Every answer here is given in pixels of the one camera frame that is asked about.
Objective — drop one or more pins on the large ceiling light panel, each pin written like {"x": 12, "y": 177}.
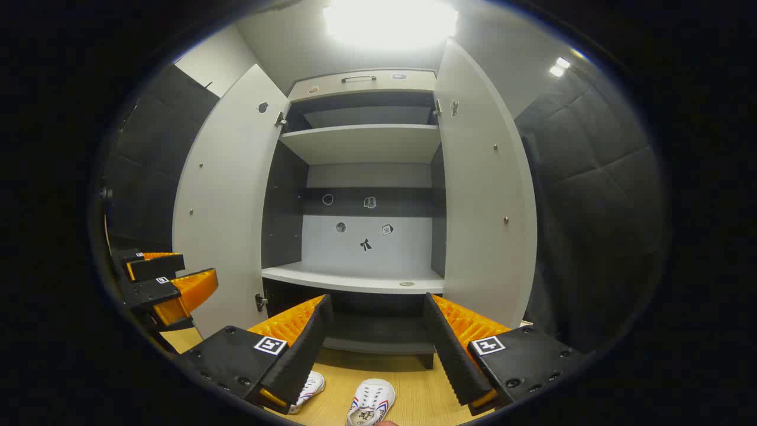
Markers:
{"x": 390, "y": 21}

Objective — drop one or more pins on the white canvas shoe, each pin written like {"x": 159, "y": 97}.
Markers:
{"x": 312, "y": 387}
{"x": 371, "y": 397}

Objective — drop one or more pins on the grey shoe cabinet door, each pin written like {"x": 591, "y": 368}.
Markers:
{"x": 485, "y": 195}
{"x": 225, "y": 207}

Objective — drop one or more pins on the small ceiling light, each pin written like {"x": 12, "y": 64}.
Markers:
{"x": 559, "y": 66}

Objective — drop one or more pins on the grey shoe cabinet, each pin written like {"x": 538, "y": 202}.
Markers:
{"x": 366, "y": 145}

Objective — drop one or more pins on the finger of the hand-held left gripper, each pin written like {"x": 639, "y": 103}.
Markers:
{"x": 151, "y": 294}
{"x": 155, "y": 267}

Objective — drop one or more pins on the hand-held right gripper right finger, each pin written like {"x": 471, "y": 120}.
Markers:
{"x": 455, "y": 355}

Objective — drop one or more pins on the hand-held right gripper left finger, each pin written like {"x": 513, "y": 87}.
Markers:
{"x": 298, "y": 355}

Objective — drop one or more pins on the grey cabinet drawer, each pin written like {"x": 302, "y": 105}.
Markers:
{"x": 319, "y": 87}

